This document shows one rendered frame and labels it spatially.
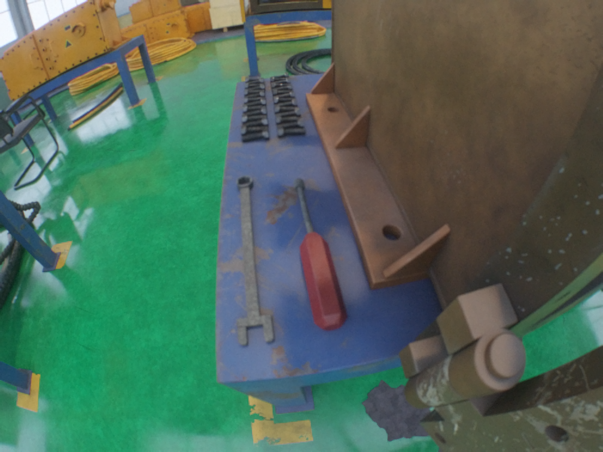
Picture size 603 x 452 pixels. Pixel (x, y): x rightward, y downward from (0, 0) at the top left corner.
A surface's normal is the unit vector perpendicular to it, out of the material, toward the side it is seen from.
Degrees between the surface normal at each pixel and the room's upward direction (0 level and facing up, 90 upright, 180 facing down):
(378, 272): 0
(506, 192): 90
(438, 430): 90
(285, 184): 0
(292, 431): 0
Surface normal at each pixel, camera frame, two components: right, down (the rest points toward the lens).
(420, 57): -0.99, 0.13
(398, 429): -0.04, -0.64
